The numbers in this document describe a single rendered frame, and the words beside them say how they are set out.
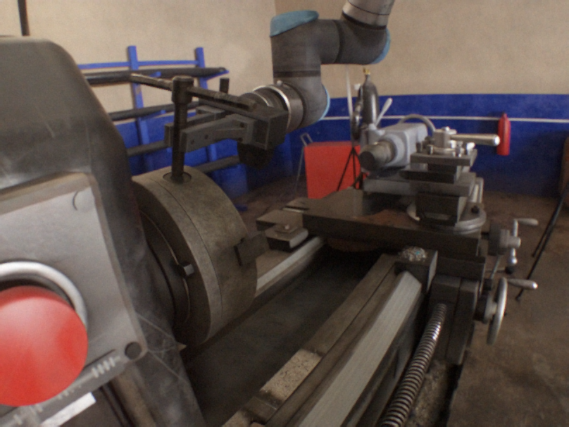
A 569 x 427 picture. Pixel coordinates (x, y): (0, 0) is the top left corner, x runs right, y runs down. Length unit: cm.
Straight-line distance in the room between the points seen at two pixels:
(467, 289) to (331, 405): 53
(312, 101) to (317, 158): 317
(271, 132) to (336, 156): 328
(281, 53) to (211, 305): 42
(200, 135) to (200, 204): 8
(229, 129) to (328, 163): 334
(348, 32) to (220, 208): 40
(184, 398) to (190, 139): 28
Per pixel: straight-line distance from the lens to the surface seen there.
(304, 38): 58
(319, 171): 377
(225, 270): 38
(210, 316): 38
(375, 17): 63
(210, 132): 40
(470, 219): 97
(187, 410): 19
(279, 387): 59
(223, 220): 38
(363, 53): 65
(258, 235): 40
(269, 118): 42
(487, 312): 102
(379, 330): 68
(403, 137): 126
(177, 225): 35
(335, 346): 66
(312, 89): 59
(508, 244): 105
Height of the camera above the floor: 128
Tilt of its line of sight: 18 degrees down
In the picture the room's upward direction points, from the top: 6 degrees counter-clockwise
